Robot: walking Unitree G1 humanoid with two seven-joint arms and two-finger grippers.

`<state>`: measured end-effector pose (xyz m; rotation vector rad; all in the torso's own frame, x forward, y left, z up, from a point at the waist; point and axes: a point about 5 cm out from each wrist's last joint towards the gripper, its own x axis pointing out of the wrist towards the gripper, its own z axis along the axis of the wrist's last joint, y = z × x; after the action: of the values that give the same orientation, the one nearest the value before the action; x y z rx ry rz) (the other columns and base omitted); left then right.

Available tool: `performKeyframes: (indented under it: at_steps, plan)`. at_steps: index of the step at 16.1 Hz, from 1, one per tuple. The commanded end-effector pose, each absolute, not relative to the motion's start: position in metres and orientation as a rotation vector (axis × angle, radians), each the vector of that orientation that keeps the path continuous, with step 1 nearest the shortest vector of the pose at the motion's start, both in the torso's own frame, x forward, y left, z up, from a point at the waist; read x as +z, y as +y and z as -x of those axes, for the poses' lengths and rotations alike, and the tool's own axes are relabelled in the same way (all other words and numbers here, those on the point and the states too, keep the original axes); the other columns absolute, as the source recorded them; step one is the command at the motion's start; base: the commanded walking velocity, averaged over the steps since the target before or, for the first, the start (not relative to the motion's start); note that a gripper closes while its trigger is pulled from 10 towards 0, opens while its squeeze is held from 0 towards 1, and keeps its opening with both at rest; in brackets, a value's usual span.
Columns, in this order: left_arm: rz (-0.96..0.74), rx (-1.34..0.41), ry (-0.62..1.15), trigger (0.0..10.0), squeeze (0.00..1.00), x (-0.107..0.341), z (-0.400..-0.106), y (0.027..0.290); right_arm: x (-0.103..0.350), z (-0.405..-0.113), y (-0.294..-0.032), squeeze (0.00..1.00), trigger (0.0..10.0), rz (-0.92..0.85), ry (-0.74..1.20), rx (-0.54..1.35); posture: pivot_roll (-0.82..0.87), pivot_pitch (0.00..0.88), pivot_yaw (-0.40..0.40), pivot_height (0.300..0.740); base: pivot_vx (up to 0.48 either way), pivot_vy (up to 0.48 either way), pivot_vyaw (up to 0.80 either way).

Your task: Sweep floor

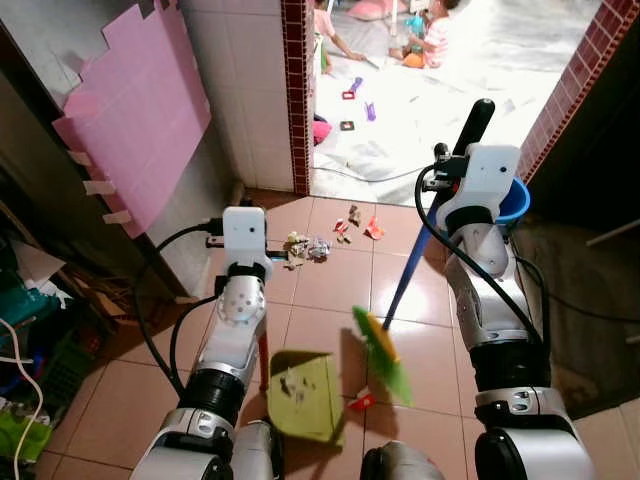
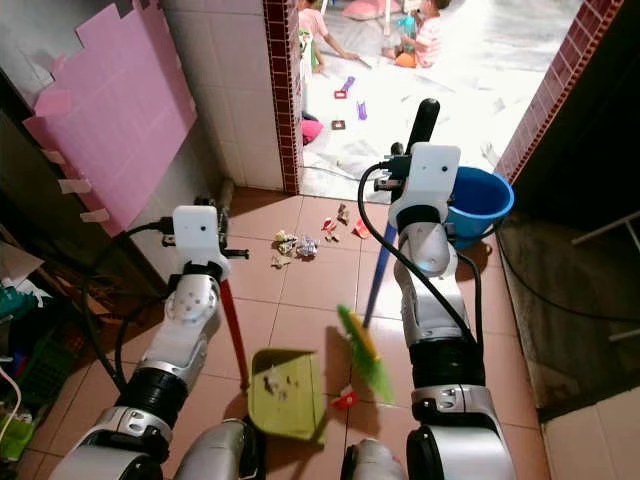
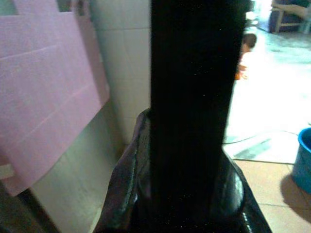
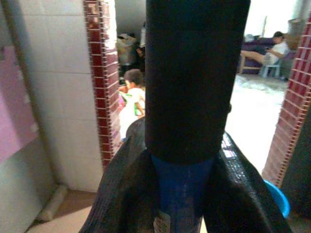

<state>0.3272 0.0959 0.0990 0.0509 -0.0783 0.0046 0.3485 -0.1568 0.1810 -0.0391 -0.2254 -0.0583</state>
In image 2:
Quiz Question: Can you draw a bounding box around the child in pink shirt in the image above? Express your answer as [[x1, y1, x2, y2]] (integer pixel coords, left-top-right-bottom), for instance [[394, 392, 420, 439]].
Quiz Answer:
[[298, 0, 359, 76]]

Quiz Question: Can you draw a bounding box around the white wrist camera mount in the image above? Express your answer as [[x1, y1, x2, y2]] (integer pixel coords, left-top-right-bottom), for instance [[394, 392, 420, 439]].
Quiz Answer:
[[390, 143, 461, 216], [172, 205, 229, 276]]

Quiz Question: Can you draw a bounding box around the pink cushion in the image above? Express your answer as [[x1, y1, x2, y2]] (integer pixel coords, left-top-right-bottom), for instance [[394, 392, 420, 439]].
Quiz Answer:
[[340, 0, 389, 21]]

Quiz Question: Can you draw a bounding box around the blue-handled broom with green bristles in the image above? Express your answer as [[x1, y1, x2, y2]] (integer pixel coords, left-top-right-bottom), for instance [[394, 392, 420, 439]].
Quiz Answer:
[[337, 98, 442, 407]]

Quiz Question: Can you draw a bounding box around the grey robot leg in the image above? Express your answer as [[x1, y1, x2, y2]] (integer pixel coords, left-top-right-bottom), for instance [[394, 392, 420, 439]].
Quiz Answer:
[[175, 418, 268, 480], [340, 438, 408, 480]]

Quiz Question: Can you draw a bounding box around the yellow-green dustpan with red handle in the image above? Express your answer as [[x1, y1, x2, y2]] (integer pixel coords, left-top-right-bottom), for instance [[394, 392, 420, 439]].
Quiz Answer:
[[220, 278, 329, 445]]

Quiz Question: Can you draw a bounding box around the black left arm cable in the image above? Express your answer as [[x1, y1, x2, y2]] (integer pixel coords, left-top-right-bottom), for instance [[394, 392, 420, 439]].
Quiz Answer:
[[80, 218, 176, 401]]

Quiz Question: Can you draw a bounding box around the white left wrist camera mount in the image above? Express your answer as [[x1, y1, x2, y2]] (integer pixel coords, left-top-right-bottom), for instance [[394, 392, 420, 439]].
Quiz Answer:
[[172, 205, 229, 276]]

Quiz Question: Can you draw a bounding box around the green plastic basket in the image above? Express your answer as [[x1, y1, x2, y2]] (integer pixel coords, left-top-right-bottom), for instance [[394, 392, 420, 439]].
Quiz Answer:
[[15, 335, 76, 406]]

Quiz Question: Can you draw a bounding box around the thin grey floor cable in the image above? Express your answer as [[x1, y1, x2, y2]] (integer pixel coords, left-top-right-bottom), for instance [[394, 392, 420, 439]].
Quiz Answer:
[[305, 163, 381, 186]]

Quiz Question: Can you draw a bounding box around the pink foam mat panel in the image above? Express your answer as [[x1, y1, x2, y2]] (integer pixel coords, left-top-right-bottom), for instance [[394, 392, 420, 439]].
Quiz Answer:
[[23, 0, 199, 236]]

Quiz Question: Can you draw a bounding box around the child in striped shirt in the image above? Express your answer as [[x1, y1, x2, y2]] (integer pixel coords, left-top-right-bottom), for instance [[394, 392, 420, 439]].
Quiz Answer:
[[390, 0, 453, 69]]

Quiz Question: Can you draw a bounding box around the black floor cable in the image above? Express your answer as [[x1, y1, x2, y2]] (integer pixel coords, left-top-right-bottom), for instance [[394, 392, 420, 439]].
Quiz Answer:
[[495, 230, 640, 323]]

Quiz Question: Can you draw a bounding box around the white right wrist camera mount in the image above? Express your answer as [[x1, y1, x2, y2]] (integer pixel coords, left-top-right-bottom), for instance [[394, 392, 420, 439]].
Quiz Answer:
[[390, 143, 461, 216]]

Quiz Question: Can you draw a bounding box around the white pipe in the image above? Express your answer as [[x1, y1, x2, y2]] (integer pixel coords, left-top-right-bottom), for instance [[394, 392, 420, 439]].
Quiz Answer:
[[572, 210, 640, 247]]

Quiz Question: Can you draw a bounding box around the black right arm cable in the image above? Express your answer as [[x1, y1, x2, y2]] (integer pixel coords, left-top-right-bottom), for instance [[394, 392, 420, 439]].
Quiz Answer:
[[357, 160, 486, 351]]

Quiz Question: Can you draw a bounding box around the grey right robot leg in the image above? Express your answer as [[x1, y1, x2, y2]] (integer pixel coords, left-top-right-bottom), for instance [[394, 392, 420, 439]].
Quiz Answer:
[[340, 438, 408, 480]]

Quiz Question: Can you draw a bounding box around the yellowish crumpled wrapper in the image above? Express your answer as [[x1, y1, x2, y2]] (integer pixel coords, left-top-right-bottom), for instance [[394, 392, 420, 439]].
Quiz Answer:
[[272, 230, 298, 269]]

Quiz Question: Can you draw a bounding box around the lime green plastic item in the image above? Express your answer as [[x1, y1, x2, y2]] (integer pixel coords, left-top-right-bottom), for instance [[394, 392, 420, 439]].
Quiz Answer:
[[0, 415, 33, 461]]

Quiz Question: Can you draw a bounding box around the blue plastic bucket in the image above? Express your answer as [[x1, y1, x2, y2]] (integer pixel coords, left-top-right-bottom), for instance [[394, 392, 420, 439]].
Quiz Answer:
[[448, 167, 515, 249]]

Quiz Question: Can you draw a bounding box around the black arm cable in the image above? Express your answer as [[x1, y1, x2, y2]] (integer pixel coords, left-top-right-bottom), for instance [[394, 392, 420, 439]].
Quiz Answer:
[[80, 218, 176, 401], [357, 160, 486, 351]]

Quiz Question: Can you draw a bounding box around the grey left robot leg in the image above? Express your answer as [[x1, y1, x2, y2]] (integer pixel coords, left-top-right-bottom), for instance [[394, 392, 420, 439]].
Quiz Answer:
[[175, 418, 268, 480]]

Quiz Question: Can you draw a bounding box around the pink round object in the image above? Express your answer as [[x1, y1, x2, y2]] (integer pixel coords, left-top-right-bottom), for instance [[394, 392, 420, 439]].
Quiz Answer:
[[300, 117, 324, 146]]

